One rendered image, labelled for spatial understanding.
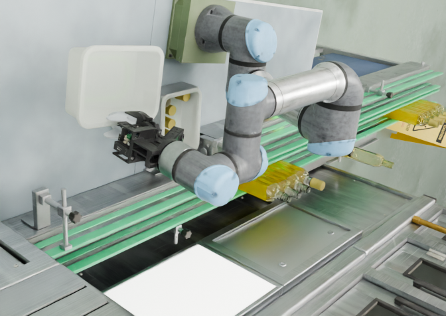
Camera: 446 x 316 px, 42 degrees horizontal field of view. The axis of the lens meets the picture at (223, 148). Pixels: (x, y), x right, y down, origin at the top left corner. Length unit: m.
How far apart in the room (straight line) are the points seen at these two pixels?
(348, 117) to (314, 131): 0.09
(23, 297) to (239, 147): 0.47
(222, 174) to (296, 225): 1.03
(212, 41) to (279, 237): 0.68
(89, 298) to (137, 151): 0.30
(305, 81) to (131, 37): 0.68
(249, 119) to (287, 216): 1.04
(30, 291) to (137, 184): 0.81
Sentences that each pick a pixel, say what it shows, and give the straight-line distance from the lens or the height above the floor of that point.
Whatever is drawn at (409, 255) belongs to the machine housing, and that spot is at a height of 1.48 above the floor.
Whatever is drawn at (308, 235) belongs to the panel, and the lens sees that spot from 2.01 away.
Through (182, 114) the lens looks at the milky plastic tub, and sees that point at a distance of 1.96.
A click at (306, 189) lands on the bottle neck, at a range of 2.02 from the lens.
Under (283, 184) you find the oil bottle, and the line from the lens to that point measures 2.00.
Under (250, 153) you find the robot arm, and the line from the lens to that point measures 1.13.
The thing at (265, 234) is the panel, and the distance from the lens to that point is 1.98.
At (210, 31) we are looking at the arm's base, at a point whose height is 0.88.
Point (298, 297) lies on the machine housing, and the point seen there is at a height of 1.38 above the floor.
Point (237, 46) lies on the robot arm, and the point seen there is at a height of 0.99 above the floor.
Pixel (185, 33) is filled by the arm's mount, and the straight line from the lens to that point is 1.82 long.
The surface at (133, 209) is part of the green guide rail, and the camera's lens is 1.74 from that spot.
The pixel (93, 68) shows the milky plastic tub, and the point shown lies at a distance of 1.31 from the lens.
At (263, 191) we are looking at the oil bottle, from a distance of 1.96.
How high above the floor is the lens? 2.07
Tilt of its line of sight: 36 degrees down
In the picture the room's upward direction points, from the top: 111 degrees clockwise
